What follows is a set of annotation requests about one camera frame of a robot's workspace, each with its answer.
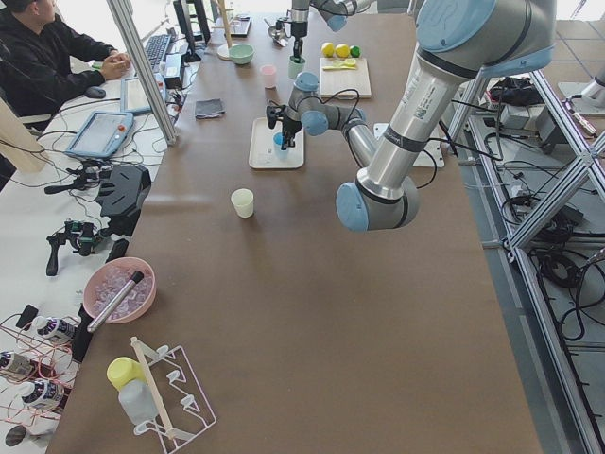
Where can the blue cup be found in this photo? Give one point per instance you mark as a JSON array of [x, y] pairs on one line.
[[280, 145]]

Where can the lower whole lemon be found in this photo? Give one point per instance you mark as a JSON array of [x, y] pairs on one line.
[[327, 49]]

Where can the blue teach pendant far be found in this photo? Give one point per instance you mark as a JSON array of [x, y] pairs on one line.
[[133, 98]]

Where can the pink bowl with ice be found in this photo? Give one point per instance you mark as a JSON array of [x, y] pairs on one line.
[[110, 279]]

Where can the clear plastic cup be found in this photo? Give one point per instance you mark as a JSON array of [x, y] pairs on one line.
[[137, 402]]

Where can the seated person in black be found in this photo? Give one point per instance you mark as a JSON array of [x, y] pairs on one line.
[[48, 63]]

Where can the wooden cutting board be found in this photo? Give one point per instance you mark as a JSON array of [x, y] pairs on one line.
[[345, 84]]

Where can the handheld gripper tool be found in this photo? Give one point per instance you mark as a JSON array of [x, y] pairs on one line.
[[83, 236]]

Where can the whole lemon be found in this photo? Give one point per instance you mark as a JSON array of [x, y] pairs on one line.
[[342, 51], [327, 49]]

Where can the wooden stand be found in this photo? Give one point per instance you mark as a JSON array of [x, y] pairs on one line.
[[224, 50]]

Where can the aluminium frame post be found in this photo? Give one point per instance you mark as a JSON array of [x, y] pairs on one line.
[[121, 11]]

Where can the blue teach pendant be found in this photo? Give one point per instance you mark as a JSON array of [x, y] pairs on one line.
[[101, 135], [133, 98]]

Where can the grey cloth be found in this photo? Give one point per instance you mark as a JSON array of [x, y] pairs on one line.
[[209, 108]]

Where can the white wire dish rack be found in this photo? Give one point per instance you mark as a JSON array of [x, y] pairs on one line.
[[186, 402]]

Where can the green cup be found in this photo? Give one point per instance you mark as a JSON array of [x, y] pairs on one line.
[[296, 65]]

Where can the upper whole lemon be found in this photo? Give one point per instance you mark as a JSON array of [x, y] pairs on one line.
[[342, 51]]

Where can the metal scoop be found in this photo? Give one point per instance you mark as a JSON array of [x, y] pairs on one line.
[[277, 32]]

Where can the yellow cup on rack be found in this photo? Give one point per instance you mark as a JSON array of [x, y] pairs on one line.
[[123, 370]]

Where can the beige rabbit tray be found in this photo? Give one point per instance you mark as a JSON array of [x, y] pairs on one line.
[[264, 155]]

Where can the metal tube in bowl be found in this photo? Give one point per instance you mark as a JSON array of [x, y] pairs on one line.
[[115, 302]]

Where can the blue teach pendant near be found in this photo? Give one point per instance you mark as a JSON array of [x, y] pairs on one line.
[[101, 135]]

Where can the cream yellow cup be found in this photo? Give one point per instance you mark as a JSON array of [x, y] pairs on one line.
[[242, 200]]

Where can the green bowl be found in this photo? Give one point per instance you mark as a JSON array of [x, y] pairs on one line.
[[241, 54]]

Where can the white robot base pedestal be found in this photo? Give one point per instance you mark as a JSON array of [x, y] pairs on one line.
[[430, 157]]

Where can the black keyboard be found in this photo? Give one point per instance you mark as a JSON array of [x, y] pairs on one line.
[[156, 49]]

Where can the green lime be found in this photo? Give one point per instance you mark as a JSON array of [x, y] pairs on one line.
[[355, 51]]

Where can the yellow plastic knife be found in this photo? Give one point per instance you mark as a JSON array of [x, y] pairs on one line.
[[338, 68]]

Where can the pink cup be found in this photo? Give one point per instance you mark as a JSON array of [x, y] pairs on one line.
[[269, 76]]

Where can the wooden stick on rack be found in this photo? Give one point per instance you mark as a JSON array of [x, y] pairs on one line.
[[139, 349]]

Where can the computer mouse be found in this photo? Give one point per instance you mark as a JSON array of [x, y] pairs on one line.
[[95, 92]]

